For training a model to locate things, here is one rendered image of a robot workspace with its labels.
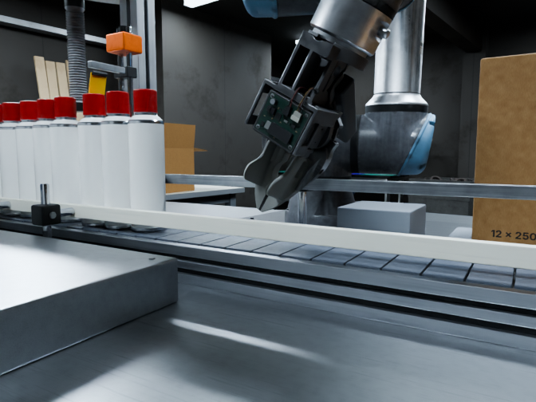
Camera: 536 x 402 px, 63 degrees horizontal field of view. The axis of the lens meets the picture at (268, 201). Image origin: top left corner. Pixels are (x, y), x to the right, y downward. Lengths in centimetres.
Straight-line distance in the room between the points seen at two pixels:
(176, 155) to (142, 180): 183
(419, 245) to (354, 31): 21
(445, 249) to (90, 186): 52
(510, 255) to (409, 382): 15
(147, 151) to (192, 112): 524
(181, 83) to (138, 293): 539
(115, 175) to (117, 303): 28
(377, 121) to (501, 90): 26
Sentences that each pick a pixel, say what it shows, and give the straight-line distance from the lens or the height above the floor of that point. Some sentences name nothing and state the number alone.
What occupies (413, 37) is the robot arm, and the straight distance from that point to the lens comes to 88.
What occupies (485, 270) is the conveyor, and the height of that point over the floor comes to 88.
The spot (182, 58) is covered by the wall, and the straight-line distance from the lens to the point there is 587.
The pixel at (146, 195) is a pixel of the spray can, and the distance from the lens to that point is 66.
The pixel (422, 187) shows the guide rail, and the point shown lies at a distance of 51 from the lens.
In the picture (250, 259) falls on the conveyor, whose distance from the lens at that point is 51.
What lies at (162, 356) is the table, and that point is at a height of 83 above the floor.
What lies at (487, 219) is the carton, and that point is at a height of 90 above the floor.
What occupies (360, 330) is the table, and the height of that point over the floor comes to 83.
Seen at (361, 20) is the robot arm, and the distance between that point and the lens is 47.
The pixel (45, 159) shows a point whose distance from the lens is 83.
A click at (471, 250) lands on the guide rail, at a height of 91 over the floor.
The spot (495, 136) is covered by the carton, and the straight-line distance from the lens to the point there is 67.
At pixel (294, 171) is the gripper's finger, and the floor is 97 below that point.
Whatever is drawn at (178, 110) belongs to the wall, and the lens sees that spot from 572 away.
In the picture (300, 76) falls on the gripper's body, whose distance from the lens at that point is 46.
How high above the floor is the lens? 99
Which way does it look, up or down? 6 degrees down
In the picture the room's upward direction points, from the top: straight up
